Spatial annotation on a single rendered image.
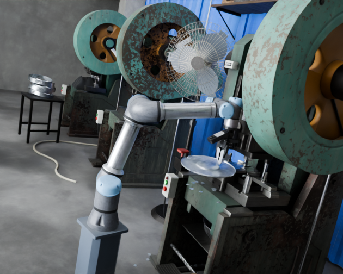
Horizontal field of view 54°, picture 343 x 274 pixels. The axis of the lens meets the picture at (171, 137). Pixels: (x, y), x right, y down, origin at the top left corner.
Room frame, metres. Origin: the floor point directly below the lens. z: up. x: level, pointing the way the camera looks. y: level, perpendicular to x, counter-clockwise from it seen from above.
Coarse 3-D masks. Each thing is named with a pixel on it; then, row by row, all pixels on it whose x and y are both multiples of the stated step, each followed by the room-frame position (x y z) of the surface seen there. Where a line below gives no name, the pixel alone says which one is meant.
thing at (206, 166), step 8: (184, 160) 1.73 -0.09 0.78; (192, 160) 1.75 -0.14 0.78; (200, 160) 1.77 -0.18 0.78; (208, 160) 1.79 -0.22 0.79; (216, 160) 1.82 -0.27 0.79; (192, 168) 1.64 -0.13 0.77; (200, 168) 1.66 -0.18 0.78; (208, 168) 1.66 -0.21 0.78; (216, 168) 1.68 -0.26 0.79; (224, 168) 1.71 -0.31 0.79; (232, 168) 1.73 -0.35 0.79; (208, 176) 1.56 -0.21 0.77; (216, 176) 1.57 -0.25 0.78; (224, 176) 1.58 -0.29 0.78
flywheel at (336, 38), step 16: (336, 32) 1.47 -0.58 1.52; (320, 48) 1.44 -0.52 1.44; (336, 48) 1.48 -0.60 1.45; (320, 64) 1.45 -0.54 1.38; (336, 64) 1.46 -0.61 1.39; (320, 80) 1.46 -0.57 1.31; (336, 80) 1.40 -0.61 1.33; (304, 96) 1.43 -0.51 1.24; (320, 96) 1.48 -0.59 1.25; (336, 96) 1.43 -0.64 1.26; (320, 112) 1.50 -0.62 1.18; (320, 128) 1.50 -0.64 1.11; (336, 128) 1.56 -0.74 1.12
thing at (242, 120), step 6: (240, 120) 1.85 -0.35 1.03; (240, 126) 1.82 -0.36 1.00; (246, 126) 1.80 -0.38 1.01; (240, 132) 1.80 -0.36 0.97; (246, 132) 1.79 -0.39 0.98; (240, 138) 1.77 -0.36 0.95; (246, 138) 1.76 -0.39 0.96; (252, 138) 1.75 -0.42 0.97; (240, 144) 1.76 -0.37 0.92; (246, 144) 1.77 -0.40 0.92; (252, 144) 1.75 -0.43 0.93; (258, 144) 1.77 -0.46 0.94; (246, 150) 1.76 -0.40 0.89; (252, 150) 1.76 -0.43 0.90; (258, 150) 1.78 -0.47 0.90; (264, 150) 1.80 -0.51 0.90
